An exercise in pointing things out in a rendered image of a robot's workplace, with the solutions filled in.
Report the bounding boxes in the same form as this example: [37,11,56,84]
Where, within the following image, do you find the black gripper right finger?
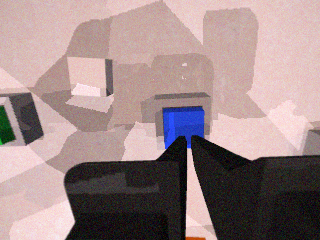
[191,135,320,240]

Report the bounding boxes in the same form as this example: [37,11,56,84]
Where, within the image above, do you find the blue button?
[154,92,211,150]

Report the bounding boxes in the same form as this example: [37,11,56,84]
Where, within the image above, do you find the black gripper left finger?
[63,136,187,240]

